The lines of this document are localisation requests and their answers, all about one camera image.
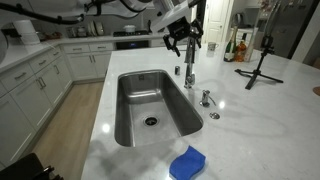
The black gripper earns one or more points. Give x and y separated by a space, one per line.
181 29

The chrome gooseneck faucet spout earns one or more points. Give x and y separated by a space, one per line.
189 60

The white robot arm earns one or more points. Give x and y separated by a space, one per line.
68 12

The grey patterned mug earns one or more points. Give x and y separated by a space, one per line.
212 46

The small chrome cylinder button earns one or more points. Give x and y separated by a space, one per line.
177 70

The green champagne bottle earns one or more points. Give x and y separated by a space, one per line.
230 49

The white pot on stove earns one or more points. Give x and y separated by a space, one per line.
129 28

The amber liquor bottle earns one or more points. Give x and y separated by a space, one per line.
240 52

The black stove cooktop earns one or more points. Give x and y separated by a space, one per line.
136 33

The chrome soap dispenser pump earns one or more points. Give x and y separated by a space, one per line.
206 98

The stainless steel sink basin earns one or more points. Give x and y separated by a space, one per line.
150 108

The chrome round air gap cap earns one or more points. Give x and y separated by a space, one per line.
214 115

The blue wavy sponge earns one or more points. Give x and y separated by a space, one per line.
185 166

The white paper towel roll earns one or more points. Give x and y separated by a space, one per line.
27 32

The black camera tripod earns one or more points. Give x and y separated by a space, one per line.
267 49

